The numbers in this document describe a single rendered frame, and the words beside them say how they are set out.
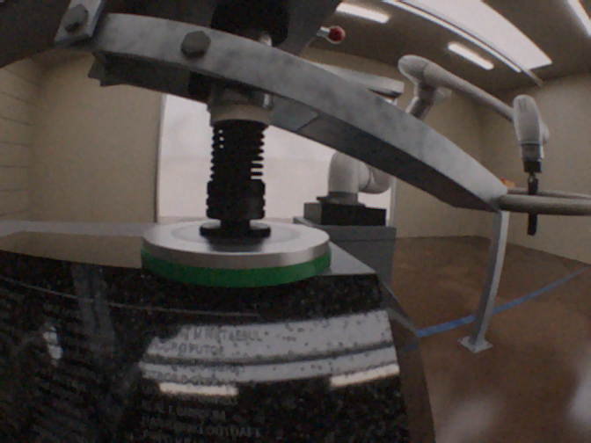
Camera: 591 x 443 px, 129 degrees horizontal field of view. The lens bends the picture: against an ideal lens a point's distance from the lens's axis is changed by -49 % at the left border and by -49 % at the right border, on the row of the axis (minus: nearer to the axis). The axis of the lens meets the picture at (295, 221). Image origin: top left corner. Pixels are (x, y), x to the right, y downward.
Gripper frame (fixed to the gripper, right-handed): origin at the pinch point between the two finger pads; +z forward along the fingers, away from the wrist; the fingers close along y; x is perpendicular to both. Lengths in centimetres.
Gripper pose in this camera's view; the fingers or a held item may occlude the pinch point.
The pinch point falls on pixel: (532, 224)
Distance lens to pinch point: 97.6
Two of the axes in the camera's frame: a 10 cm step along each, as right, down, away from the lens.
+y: -8.5, 1.1, -5.2
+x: 5.3, 0.8, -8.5
